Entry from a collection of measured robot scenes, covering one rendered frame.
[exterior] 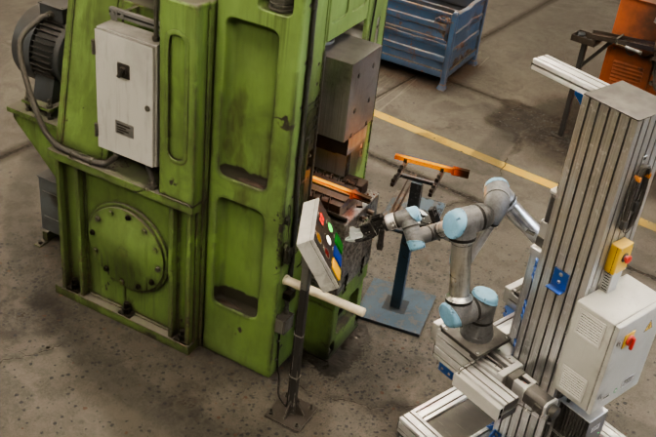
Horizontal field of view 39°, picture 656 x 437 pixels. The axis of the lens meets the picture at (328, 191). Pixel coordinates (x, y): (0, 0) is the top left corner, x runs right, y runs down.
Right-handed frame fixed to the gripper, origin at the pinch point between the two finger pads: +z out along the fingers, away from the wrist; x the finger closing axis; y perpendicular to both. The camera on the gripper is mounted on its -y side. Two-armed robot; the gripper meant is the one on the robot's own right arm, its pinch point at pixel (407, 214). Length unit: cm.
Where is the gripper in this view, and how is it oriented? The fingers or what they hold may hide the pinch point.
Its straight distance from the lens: 455.0
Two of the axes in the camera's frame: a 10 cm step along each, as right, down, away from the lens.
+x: 4.8, -4.2, 7.7
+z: -8.7, -3.3, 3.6
